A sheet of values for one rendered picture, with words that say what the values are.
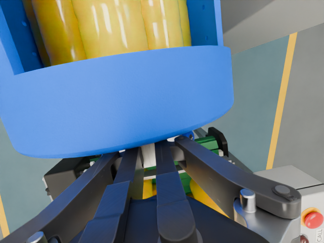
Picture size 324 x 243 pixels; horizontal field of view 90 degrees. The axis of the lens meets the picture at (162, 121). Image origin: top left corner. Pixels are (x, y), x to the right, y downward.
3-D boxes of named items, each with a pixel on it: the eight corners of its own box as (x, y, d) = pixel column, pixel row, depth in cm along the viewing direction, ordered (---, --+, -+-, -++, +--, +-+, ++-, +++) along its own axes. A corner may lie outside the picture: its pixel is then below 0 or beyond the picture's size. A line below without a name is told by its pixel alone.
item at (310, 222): (319, 207, 31) (325, 212, 30) (318, 222, 32) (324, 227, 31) (301, 211, 31) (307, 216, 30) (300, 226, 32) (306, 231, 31)
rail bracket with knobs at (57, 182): (96, 149, 46) (81, 168, 36) (102, 171, 48) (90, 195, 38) (61, 156, 46) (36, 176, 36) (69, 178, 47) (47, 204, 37)
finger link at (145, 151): (152, 166, 16) (144, 167, 16) (151, 141, 23) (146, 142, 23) (146, 138, 15) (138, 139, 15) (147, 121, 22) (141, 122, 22)
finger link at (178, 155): (155, 150, 14) (189, 143, 14) (154, 133, 19) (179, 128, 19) (158, 166, 14) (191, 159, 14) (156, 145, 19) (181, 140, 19)
